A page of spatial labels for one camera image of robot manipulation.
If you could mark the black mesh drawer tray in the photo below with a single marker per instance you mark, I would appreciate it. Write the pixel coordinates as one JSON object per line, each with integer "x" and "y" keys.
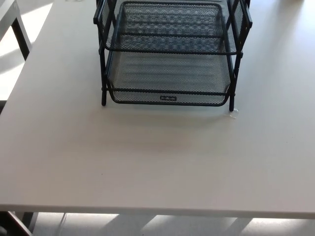
{"x": 169, "y": 41}

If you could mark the black mesh tray with label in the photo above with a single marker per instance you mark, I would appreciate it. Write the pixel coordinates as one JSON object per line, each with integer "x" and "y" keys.
{"x": 169, "y": 73}

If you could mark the white side table dark legs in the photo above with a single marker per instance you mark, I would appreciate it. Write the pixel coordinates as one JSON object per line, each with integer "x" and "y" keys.
{"x": 21, "y": 37}

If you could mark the clear tape scrap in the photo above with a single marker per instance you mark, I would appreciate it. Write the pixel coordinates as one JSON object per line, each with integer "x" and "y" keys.
{"x": 233, "y": 114}

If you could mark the black metal tray rack frame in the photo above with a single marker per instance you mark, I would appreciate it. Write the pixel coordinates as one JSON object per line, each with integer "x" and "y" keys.
{"x": 231, "y": 103}

